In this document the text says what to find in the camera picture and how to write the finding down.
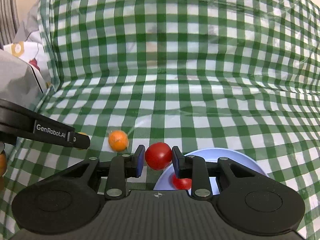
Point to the red tomato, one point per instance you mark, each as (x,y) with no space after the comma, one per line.
(181,184)
(158,156)

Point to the blue round plate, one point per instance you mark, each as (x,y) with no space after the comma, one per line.
(209,155)

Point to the grey patterned pillow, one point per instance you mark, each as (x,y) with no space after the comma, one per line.
(25,76)

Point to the person's left hand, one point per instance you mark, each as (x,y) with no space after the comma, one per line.
(3,164)

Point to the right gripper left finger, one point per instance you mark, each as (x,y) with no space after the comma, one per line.
(71,198)

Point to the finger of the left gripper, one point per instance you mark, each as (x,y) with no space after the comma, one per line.
(17,121)

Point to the green white checkered cloth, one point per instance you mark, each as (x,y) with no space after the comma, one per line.
(236,74)

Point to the orange top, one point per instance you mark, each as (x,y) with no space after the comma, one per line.
(118,140)

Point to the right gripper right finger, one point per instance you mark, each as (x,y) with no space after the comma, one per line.
(242,197)

